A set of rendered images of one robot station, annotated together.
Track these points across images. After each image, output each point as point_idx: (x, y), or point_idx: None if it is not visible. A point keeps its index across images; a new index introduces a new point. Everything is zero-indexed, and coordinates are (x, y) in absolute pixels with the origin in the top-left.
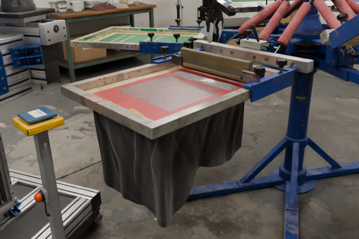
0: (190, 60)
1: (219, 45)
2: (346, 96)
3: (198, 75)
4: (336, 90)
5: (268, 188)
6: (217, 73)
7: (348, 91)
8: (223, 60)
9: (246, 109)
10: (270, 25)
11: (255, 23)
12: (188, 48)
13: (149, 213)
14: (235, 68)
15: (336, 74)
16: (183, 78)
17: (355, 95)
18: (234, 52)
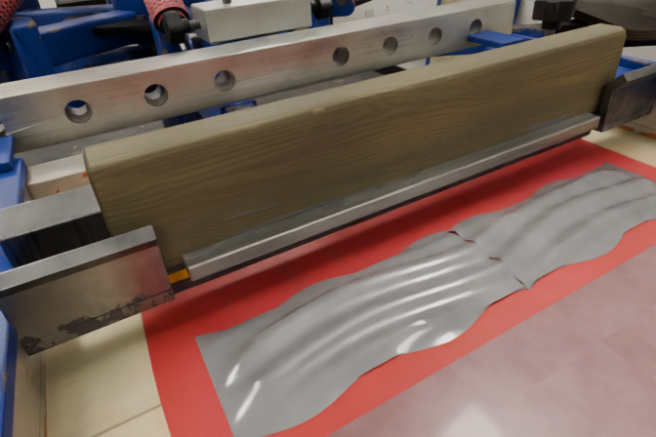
0: (244, 207)
1: (117, 70)
2: (61, 155)
3: (370, 257)
4: (31, 155)
5: None
6: (491, 167)
7: (50, 147)
8: (509, 75)
9: None
10: None
11: None
12: (171, 132)
13: None
14: (566, 86)
15: None
16: (435, 356)
17: (71, 146)
18: (240, 71)
